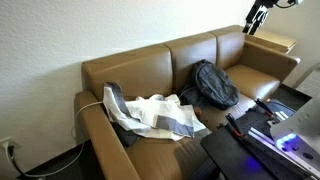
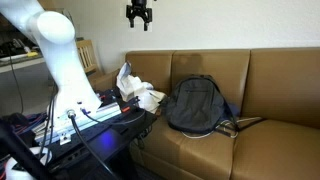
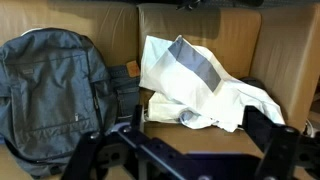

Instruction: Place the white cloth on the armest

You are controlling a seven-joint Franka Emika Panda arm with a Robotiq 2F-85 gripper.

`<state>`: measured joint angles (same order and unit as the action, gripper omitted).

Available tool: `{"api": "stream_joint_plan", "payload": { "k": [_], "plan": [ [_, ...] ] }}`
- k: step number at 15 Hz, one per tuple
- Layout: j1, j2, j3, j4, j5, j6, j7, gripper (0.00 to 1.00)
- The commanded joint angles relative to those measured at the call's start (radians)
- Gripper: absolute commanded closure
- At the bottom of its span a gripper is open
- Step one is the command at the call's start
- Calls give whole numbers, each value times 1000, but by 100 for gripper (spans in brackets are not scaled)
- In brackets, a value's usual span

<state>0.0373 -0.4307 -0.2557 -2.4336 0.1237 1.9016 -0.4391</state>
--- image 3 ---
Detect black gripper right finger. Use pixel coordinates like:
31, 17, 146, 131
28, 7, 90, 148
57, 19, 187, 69
242, 105, 320, 180

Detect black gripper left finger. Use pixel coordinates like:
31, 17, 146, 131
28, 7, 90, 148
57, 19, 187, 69
61, 105, 201, 180

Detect white cloth with grey stripe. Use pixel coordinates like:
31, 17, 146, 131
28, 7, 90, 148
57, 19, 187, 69
138, 34, 286, 133

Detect blue denim jeans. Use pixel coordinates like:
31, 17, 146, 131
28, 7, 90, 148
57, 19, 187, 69
107, 60, 141, 120

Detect grey fabric backpack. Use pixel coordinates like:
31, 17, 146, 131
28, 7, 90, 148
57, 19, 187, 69
0, 27, 118, 178

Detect brown leather sofa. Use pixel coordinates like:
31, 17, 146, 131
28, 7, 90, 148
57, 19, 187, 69
0, 0, 320, 180

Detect black stand foot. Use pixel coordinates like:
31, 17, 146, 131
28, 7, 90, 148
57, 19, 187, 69
175, 0, 202, 11

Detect white looped cord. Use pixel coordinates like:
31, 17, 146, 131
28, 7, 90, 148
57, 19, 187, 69
300, 117, 317, 138

